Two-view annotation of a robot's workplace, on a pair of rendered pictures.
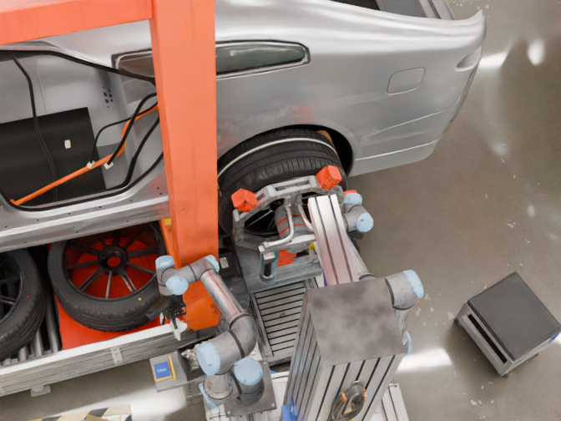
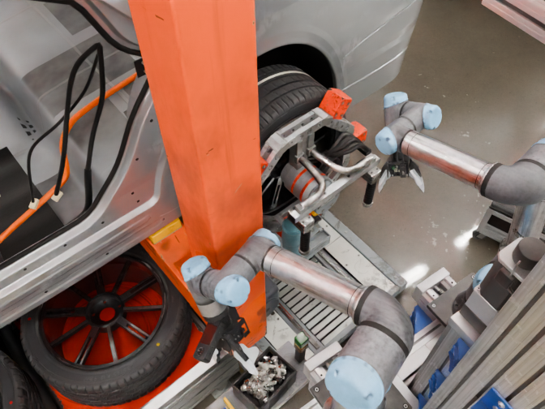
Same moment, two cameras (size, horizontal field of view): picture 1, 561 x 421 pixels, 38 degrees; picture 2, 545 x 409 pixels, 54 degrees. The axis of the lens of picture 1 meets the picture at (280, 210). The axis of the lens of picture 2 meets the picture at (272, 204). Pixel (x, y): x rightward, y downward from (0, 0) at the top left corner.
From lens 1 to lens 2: 1.97 m
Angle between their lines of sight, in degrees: 11
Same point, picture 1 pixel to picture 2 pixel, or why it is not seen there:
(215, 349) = (366, 364)
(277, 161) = (271, 102)
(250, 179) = not seen: hidden behind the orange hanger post
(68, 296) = (66, 380)
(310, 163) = (310, 92)
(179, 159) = (189, 10)
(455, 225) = not seen: hidden behind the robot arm
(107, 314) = (124, 381)
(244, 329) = (388, 310)
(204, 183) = (238, 76)
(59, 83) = not seen: outside the picture
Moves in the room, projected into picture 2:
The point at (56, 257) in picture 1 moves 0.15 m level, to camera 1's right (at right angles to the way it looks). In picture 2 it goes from (32, 337) to (71, 326)
